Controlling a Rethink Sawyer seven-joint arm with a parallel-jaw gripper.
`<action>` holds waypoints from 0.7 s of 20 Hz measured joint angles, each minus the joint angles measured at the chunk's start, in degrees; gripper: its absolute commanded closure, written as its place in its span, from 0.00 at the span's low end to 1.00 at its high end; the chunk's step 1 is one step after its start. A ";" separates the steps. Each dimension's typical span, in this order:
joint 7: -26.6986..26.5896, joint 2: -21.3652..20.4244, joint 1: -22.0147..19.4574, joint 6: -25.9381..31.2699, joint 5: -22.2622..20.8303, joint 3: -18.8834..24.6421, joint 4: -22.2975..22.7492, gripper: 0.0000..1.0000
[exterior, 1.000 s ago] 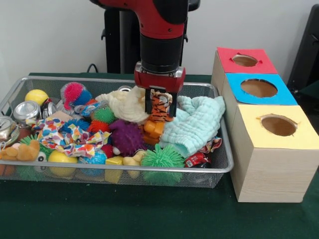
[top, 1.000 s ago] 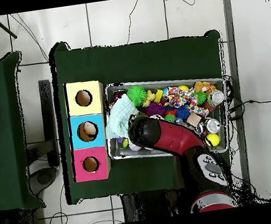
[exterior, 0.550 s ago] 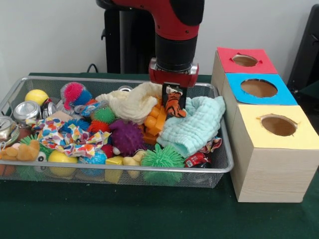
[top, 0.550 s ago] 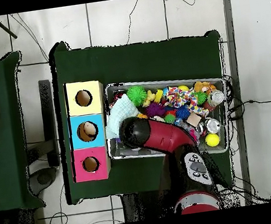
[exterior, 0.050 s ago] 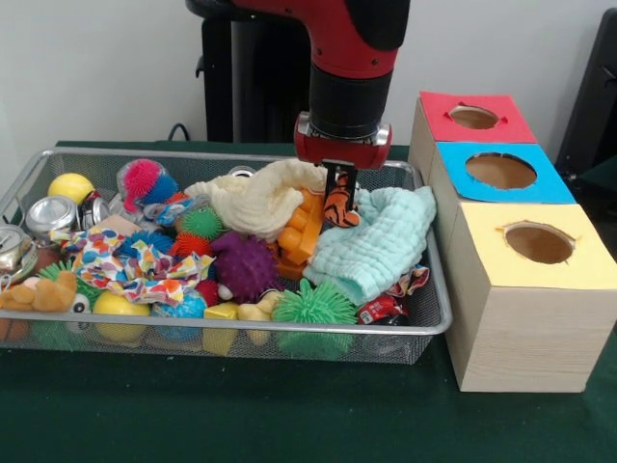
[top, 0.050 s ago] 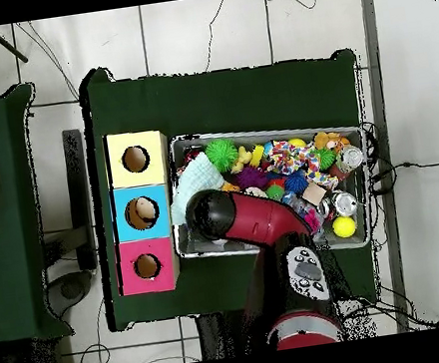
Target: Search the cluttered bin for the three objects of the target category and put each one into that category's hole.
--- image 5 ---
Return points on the orange plastic block toy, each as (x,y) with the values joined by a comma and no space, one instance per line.
(299,241)

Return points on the black office chair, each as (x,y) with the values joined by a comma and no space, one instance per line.
(593,96)

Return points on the brown plush toy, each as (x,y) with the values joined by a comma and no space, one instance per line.
(48,294)

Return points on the dark green cloth side table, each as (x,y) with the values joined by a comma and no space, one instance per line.
(602,176)

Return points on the green spiky rubber ball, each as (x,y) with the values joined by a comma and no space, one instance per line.
(311,306)

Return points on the colourful dotted cloth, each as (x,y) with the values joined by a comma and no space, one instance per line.
(144,275)
(412,280)

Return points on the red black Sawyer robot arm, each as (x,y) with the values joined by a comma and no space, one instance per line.
(352,96)

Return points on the silver drink can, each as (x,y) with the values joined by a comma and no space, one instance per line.
(50,214)

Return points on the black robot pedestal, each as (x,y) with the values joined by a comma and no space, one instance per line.
(255,87)

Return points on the cream knitted cloth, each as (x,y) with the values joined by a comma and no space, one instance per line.
(260,198)

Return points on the yellow ball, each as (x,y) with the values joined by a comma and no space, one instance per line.
(70,188)

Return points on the mint green knitted cloth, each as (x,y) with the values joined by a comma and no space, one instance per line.
(376,236)

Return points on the dark green table cloth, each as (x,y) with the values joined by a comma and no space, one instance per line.
(241,415)

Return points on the orange striped tiger plush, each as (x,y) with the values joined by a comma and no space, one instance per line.
(341,212)

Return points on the purple knobbly ball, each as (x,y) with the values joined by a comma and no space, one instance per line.
(246,265)

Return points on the shallow silver mesh bin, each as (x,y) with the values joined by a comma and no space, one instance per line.
(87,164)

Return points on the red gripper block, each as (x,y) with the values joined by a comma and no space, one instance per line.
(342,153)

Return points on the wooden box with three holes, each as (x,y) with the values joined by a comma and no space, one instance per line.
(520,337)

